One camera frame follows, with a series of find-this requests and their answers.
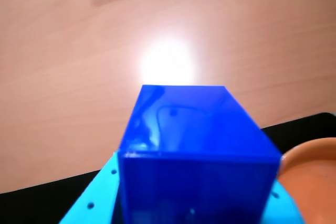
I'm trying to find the black table mat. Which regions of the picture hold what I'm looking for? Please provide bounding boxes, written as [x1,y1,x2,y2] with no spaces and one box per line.
[0,112,336,224]

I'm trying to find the turquoise gripper finger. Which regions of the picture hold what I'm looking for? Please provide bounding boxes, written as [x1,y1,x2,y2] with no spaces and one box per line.
[261,179,305,224]
[59,152,120,224]

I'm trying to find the blue cube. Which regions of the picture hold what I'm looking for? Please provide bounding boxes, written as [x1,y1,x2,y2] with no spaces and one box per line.
[117,84,284,224]

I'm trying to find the orange bowl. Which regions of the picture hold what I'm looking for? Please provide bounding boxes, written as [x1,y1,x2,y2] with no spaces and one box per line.
[277,137,336,224]

